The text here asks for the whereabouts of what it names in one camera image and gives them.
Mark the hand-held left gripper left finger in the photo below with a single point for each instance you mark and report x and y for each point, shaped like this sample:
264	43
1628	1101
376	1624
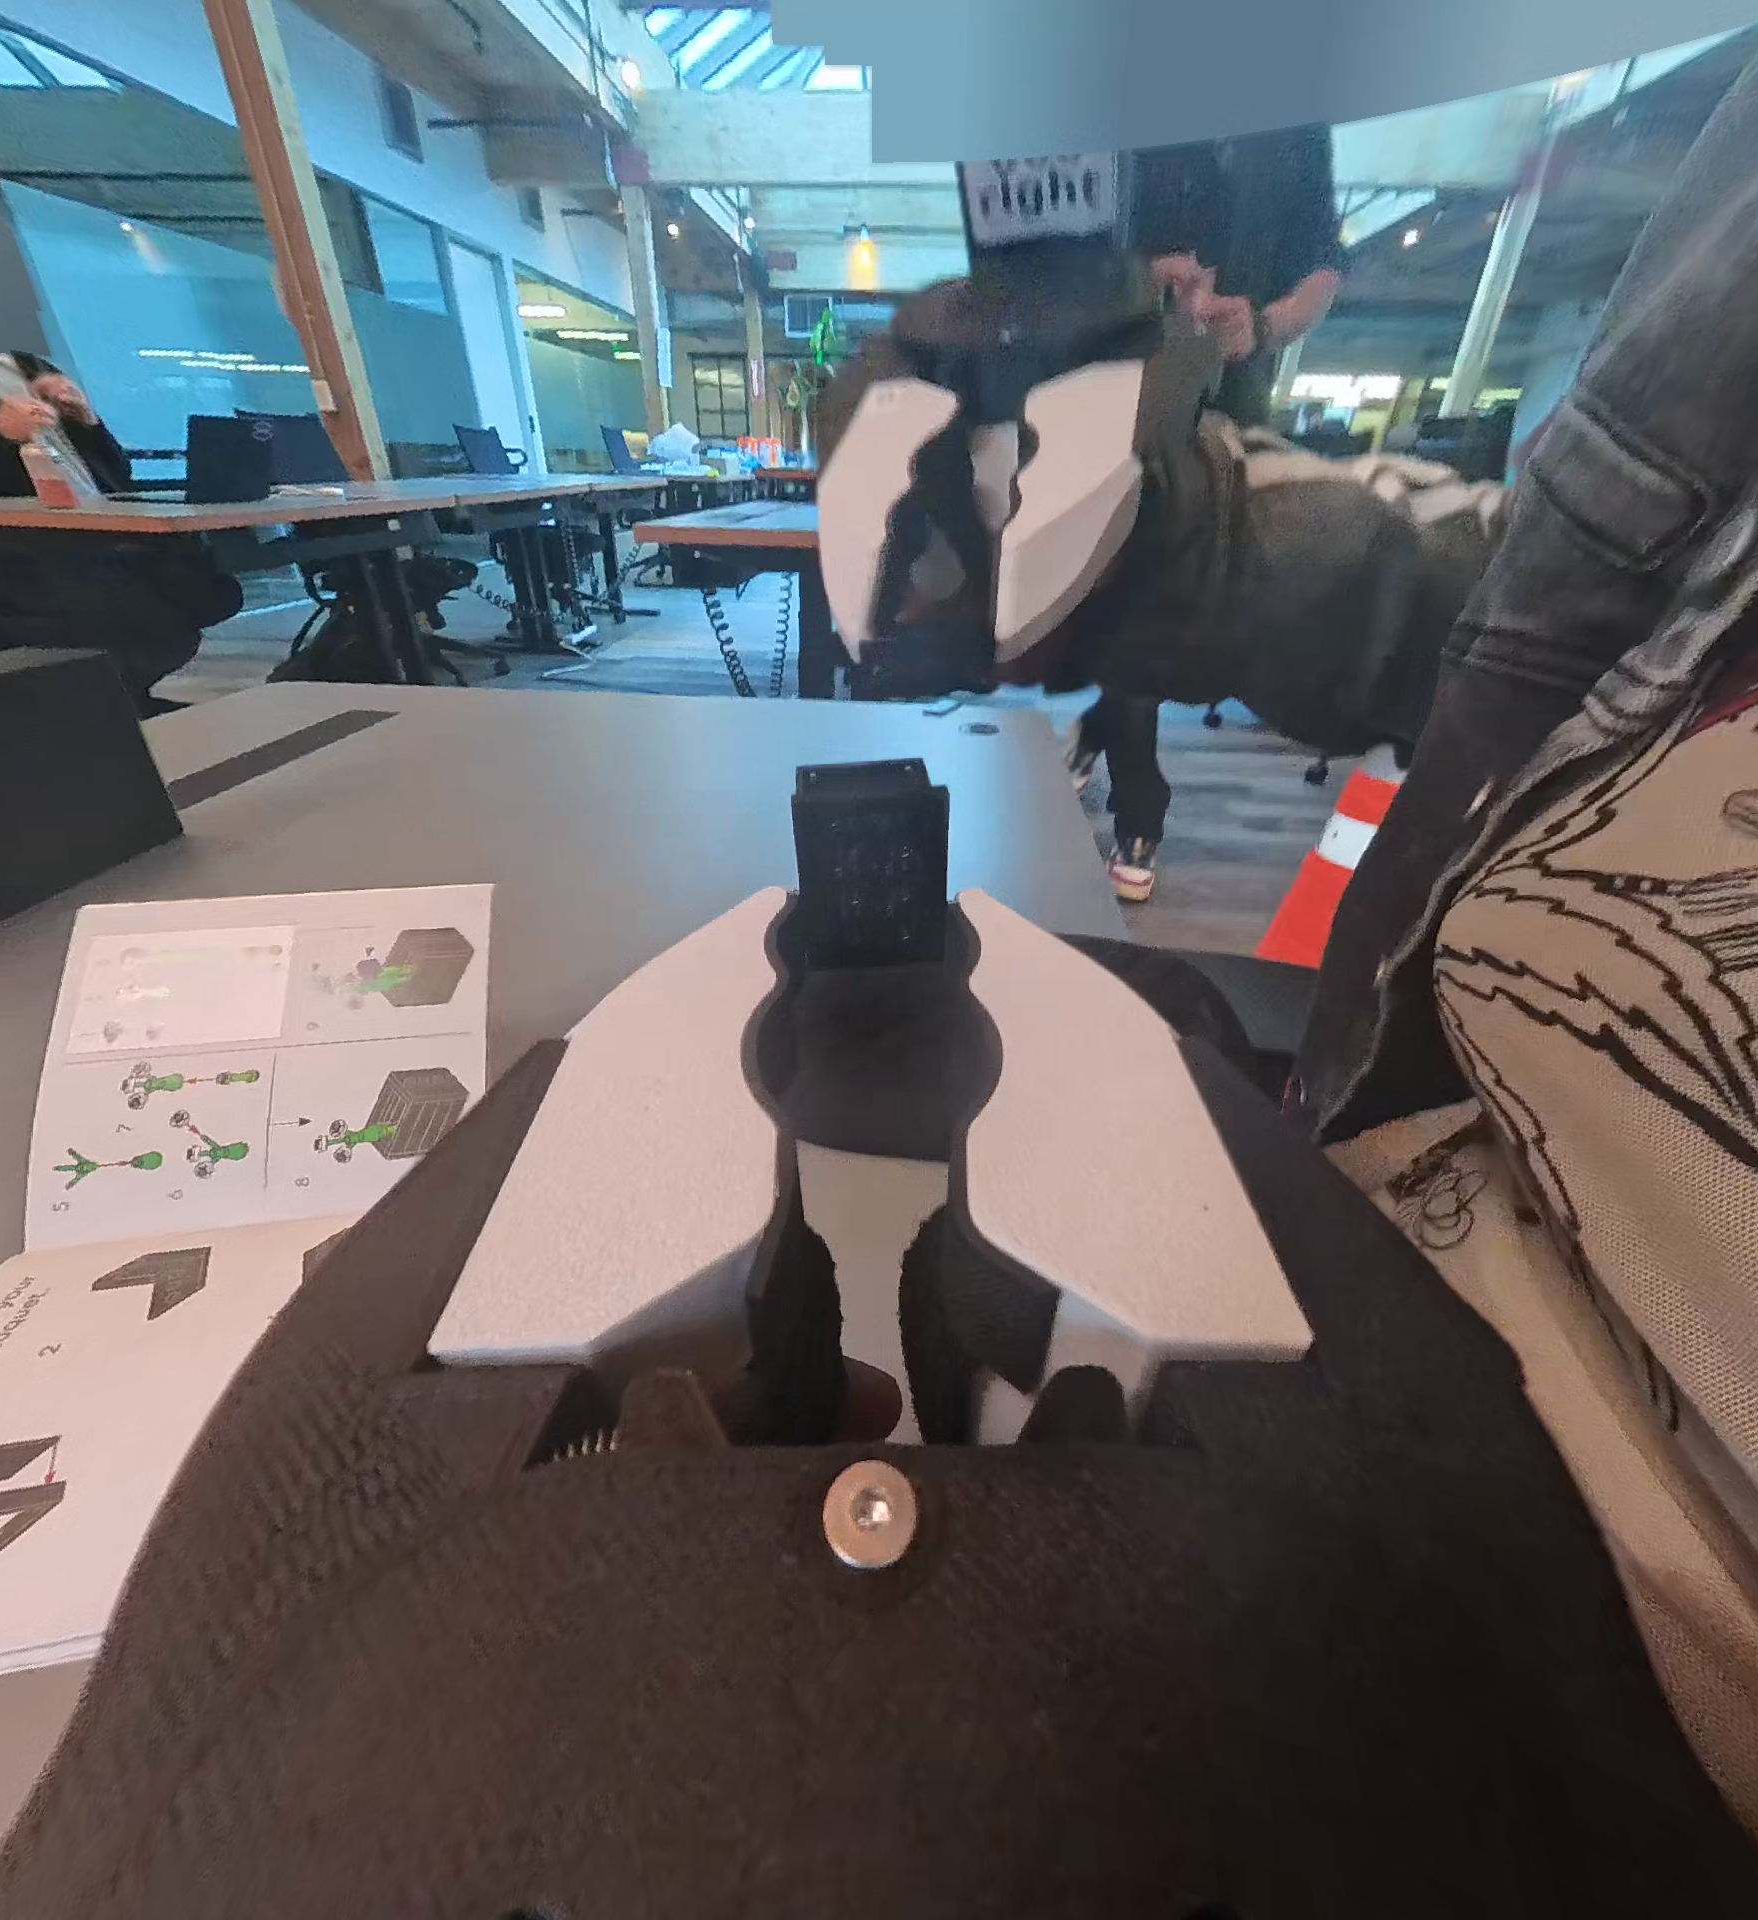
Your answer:
624	1169

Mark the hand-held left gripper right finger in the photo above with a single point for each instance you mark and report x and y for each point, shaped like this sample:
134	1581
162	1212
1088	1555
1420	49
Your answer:
1120	1169

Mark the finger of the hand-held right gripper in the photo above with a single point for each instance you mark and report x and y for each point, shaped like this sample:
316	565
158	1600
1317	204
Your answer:
1075	510
858	510

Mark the black lego block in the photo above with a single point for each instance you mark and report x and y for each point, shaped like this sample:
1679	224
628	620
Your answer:
872	870

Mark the lego instruction booklet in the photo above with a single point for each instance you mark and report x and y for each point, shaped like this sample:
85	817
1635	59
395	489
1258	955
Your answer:
219	1200

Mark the wooden desk black legs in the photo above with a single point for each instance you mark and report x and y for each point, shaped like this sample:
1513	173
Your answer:
737	529

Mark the orange traffic cone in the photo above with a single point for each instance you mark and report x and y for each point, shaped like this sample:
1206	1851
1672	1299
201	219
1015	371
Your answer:
1321	885

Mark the person's denim jacket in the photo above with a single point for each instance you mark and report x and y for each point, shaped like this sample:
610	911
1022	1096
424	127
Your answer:
1599	525

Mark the person's floral shirt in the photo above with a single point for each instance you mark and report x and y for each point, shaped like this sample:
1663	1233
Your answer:
1644	1200

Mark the long wooden desk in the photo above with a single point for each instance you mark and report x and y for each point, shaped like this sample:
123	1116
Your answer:
295	507

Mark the black laptop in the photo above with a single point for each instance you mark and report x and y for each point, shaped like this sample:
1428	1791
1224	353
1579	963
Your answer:
257	457

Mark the wooden pillar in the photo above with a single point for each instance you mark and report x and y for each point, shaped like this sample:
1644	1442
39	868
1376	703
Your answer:
300	254

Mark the black cardboard box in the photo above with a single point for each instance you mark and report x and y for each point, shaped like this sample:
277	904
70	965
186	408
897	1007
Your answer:
39	781

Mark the clear bottle red liquid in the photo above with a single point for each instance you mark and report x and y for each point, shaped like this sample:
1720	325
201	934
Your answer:
62	472

